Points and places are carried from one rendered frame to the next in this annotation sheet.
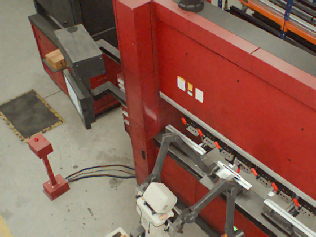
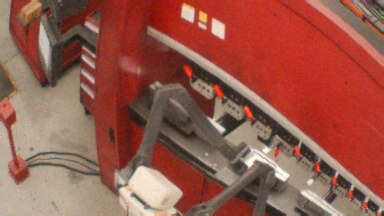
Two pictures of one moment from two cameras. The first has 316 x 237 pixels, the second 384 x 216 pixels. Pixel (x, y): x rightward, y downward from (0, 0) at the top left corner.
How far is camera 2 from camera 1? 0.81 m
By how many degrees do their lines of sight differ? 6
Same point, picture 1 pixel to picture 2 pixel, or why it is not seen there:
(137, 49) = not seen: outside the picture
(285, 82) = (325, 24)
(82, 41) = not seen: outside the picture
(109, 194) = (70, 191)
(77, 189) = (37, 177)
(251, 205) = (284, 200)
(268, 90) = (310, 30)
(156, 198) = (149, 189)
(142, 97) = (123, 35)
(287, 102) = (331, 48)
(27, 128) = not seen: outside the picture
